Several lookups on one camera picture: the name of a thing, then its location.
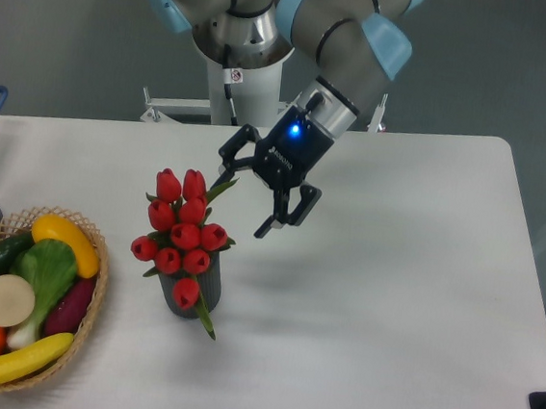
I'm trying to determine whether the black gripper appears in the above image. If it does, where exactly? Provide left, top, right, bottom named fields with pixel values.
left=204, top=81, right=342, bottom=246

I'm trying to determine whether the red tulip bouquet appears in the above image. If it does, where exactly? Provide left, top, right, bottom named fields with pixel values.
left=130, top=168, right=236, bottom=340

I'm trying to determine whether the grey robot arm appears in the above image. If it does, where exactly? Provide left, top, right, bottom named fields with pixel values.
left=147, top=0, right=425, bottom=238

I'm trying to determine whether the dark grey ribbed vase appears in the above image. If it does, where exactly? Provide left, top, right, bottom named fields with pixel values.
left=159, top=252, right=222, bottom=320

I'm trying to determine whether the green bok choy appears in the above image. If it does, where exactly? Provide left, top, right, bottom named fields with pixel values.
left=7, top=239, right=77, bottom=351

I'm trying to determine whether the purple sweet potato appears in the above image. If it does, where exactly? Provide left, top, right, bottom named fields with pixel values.
left=43, top=279, right=95, bottom=337

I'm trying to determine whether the woven wicker basket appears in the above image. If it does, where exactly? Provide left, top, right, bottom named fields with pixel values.
left=0, top=207, right=109, bottom=393

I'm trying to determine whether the beige round slice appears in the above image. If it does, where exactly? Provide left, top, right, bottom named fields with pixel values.
left=0, top=274, right=36, bottom=328

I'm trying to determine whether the yellow banana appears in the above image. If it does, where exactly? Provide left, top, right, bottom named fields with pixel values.
left=0, top=332, right=74, bottom=385

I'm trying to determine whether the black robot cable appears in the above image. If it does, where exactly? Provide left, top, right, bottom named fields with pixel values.
left=215, top=43, right=247, bottom=128

